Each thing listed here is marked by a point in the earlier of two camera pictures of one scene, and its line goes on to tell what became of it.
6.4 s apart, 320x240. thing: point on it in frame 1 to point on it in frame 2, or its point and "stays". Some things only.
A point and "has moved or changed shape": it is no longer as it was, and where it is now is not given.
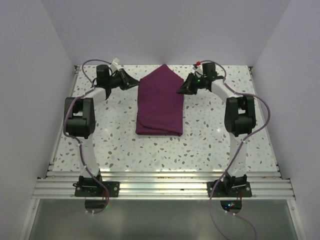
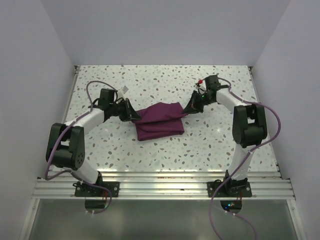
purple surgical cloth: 160,108 has moved or changed shape
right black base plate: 224,188 stays
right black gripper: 187,88 to 193,106
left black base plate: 95,189 stays
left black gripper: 129,80 to 129,112
